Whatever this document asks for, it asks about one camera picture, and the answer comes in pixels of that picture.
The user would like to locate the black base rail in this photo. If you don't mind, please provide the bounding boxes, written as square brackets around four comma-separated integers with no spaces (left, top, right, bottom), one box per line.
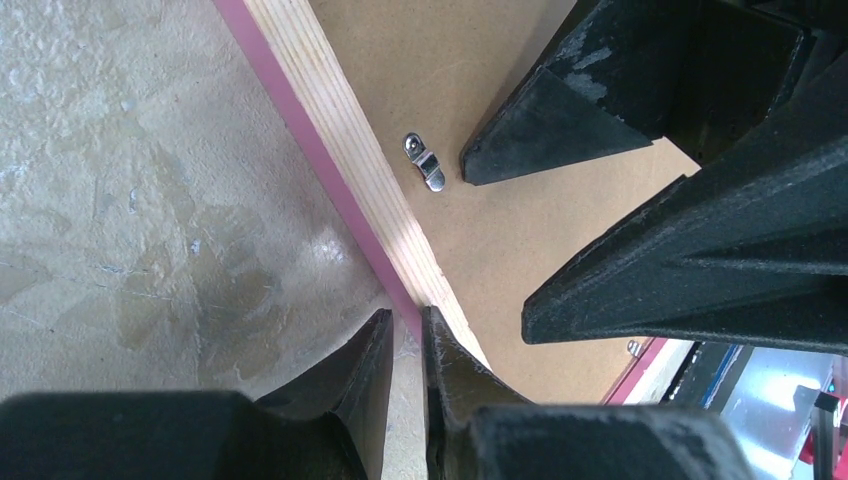
[660,342,754,413]

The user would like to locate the metal turn clip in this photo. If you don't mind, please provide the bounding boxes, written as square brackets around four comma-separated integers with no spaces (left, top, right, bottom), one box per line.
[403,132,446,192]

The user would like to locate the pink picture frame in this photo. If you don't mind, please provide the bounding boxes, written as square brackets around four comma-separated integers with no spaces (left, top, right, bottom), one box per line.
[211,0,694,407]

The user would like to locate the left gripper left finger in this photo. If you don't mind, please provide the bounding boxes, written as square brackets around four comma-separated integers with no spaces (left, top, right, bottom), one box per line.
[1,309,394,479]

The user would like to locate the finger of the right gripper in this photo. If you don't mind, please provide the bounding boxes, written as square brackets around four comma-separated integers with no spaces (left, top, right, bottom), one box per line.
[461,1,815,185]
[521,57,847,355]

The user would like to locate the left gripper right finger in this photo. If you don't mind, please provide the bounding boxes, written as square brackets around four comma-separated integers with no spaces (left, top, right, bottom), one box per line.
[422,307,753,479]

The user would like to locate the brown cardboard backing board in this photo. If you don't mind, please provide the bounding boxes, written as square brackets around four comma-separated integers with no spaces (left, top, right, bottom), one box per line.
[312,1,697,403]

